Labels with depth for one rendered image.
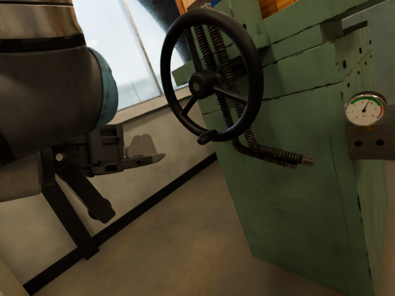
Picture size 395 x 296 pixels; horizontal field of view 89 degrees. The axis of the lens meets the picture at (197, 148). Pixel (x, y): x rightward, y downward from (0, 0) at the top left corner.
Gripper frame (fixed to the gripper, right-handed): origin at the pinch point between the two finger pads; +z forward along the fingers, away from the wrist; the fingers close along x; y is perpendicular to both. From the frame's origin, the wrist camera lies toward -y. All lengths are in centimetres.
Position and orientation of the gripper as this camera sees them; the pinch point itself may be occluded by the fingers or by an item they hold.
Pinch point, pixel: (159, 158)
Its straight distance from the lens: 43.5
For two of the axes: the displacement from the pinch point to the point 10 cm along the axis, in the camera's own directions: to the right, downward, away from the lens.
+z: 7.3, -1.0, 6.7
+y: -1.0, -9.9, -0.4
